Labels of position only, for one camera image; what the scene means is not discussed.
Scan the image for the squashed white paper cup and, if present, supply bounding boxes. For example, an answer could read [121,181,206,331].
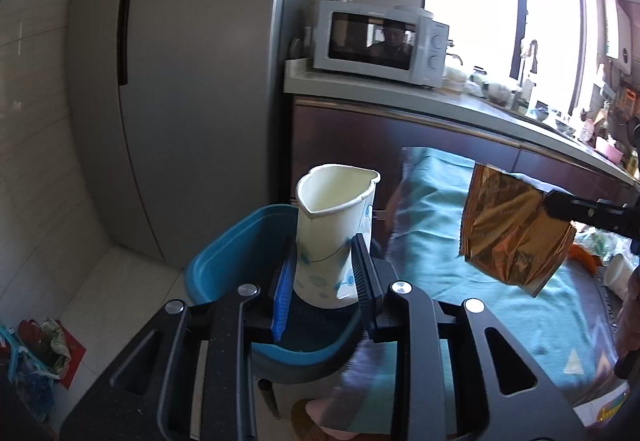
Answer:
[294,164,381,309]

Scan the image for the blue plastic trash bin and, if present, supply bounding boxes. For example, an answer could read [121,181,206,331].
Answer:
[184,204,363,385]

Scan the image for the white dotted paper cup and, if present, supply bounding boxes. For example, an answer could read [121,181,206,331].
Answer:
[603,253,639,300]

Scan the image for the grey refrigerator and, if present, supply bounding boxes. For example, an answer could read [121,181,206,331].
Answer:
[67,0,284,267]

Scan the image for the dark kitchen base cabinets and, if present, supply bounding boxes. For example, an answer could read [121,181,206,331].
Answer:
[291,96,639,242]

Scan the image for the person's right hand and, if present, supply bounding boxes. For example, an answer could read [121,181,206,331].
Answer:
[614,268,640,379]

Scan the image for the teal grey tablecloth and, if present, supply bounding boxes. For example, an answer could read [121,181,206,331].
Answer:
[332,145,632,437]

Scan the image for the pink plastic basin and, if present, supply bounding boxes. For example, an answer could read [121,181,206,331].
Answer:
[596,137,623,164]

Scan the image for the white microwave oven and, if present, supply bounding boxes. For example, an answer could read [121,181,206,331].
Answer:
[314,0,449,88]

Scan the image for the white water heater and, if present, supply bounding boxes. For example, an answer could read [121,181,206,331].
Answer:
[604,0,632,75]

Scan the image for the gold foil snack bag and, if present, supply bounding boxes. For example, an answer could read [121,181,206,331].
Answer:
[459,164,576,297]

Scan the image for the orange wrapper piece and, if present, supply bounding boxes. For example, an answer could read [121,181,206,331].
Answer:
[567,244,602,275]

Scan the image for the kitchen faucet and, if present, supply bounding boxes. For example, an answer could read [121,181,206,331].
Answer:
[518,39,538,100]

